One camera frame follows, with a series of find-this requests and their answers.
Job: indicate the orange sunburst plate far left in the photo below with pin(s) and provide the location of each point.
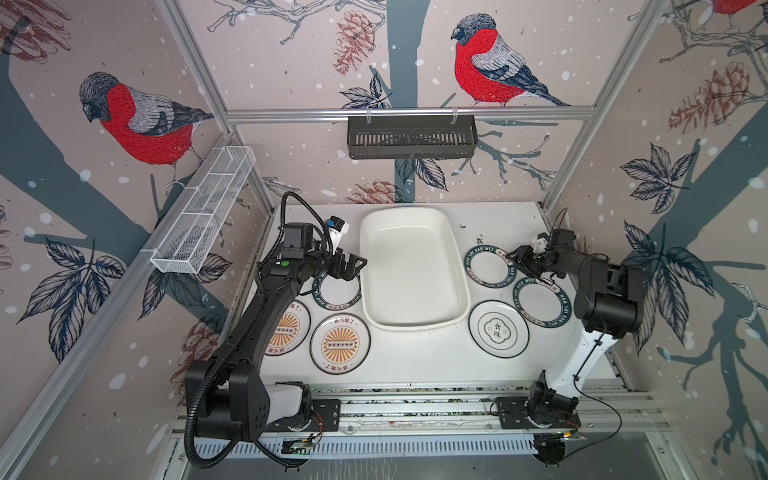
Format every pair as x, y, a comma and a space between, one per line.
291, 331

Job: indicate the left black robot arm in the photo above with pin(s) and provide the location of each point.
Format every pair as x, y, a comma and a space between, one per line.
226, 397

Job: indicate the orange sunburst plate centre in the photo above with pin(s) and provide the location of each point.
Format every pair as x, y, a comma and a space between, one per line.
340, 344

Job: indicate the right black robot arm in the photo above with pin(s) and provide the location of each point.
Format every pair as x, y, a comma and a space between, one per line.
609, 302

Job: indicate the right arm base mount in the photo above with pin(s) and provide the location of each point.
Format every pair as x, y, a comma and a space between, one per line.
551, 411

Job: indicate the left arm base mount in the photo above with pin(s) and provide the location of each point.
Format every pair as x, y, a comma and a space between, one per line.
324, 417

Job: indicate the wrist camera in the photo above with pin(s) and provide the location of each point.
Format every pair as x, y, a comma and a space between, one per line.
337, 229
541, 243

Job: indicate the green rim plate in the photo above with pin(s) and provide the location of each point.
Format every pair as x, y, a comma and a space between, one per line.
489, 266
542, 303
336, 294

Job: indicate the white wire mesh basket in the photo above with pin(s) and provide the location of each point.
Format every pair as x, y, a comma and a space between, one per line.
194, 231

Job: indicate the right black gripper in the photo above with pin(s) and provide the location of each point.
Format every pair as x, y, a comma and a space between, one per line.
523, 258

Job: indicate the white plate black emblem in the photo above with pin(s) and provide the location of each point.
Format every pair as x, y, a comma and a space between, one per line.
498, 329

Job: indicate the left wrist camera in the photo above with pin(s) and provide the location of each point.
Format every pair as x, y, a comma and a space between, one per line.
337, 229

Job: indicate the orange sunburst plate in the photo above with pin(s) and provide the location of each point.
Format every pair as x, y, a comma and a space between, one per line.
340, 344
291, 331

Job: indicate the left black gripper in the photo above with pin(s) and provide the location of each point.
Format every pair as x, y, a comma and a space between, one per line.
338, 272

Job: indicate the white plastic bin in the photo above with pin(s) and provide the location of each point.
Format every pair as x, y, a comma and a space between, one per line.
414, 278

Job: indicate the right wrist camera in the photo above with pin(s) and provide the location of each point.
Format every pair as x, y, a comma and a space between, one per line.
541, 243

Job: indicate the black wall basket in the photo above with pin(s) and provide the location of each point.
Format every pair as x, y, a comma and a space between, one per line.
411, 137

